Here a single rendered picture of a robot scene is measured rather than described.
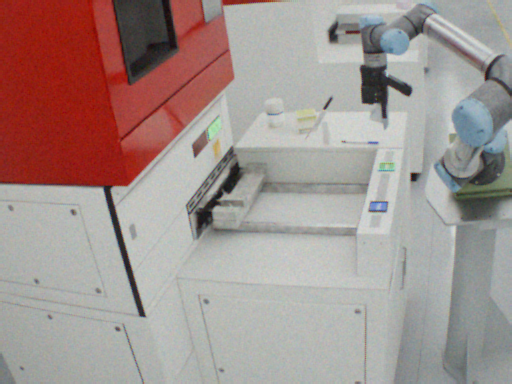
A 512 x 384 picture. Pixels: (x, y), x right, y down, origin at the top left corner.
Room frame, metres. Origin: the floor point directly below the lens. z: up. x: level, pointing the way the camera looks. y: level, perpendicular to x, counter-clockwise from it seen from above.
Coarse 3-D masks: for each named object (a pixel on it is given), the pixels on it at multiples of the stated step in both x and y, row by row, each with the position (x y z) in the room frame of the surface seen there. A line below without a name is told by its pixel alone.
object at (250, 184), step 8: (248, 176) 1.97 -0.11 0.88; (256, 176) 1.96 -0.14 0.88; (264, 176) 1.96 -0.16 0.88; (240, 184) 1.92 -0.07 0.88; (248, 184) 1.91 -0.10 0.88; (256, 184) 1.90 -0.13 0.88; (232, 192) 1.87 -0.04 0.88; (240, 192) 1.86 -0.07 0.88; (248, 192) 1.85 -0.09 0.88; (256, 192) 1.86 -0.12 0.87; (248, 200) 1.79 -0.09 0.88; (240, 208) 1.75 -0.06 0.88; (248, 208) 1.78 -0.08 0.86; (240, 216) 1.70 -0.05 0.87; (216, 224) 1.69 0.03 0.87; (224, 224) 1.68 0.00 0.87; (232, 224) 1.67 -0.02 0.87
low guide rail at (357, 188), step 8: (264, 184) 1.95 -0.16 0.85; (272, 184) 1.94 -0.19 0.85; (280, 184) 1.93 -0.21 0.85; (288, 184) 1.91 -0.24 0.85; (296, 184) 1.90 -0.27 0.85; (304, 184) 1.89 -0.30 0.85; (312, 184) 1.88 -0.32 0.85; (320, 184) 1.87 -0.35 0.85; (328, 184) 1.86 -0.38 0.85; (336, 184) 1.85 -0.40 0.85; (344, 184) 1.84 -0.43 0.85; (352, 184) 1.82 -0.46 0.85; (360, 184) 1.81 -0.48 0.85; (264, 192) 1.94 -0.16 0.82; (296, 192) 1.90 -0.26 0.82; (304, 192) 1.88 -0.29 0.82; (312, 192) 1.87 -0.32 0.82; (320, 192) 1.86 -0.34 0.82; (328, 192) 1.85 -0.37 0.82; (336, 192) 1.84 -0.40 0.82; (344, 192) 1.82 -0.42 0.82; (352, 192) 1.81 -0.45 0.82; (360, 192) 1.80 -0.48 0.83
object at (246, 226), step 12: (240, 228) 1.70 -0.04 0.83; (252, 228) 1.68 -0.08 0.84; (264, 228) 1.67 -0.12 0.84; (276, 228) 1.65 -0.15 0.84; (288, 228) 1.63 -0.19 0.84; (300, 228) 1.62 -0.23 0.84; (312, 228) 1.60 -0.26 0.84; (324, 228) 1.59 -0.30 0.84; (336, 228) 1.57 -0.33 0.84; (348, 228) 1.55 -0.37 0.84
